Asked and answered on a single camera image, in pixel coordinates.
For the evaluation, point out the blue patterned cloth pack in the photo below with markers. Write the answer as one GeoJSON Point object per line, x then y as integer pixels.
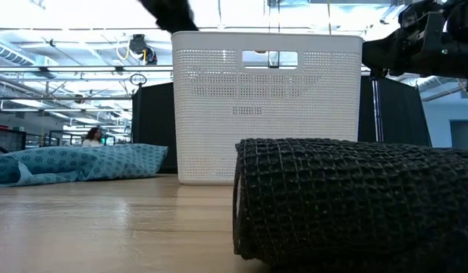
{"type": "Point", "coordinates": [85, 163]}

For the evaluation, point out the black mesh crate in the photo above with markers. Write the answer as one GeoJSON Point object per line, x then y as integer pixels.
{"type": "Point", "coordinates": [6, 140]}

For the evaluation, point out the black partition panel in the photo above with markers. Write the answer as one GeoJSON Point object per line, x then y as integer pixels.
{"type": "Point", "coordinates": [154, 129]}
{"type": "Point", "coordinates": [404, 113]}

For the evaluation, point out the black mesh bandage roll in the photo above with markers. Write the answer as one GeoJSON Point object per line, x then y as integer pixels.
{"type": "Point", "coordinates": [351, 208]}

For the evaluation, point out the grey blue doorway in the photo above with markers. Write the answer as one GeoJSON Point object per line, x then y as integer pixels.
{"type": "Point", "coordinates": [461, 134]}

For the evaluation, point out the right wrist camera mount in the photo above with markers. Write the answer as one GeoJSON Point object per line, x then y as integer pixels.
{"type": "Point", "coordinates": [423, 21]}

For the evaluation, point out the white perforated plastic basket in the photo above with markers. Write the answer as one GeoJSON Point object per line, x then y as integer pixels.
{"type": "Point", "coordinates": [218, 132]}

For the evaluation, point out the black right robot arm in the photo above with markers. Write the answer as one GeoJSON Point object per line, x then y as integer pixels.
{"type": "Point", "coordinates": [465, 22]}

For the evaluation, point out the person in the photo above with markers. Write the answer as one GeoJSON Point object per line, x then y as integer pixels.
{"type": "Point", "coordinates": [92, 137]}

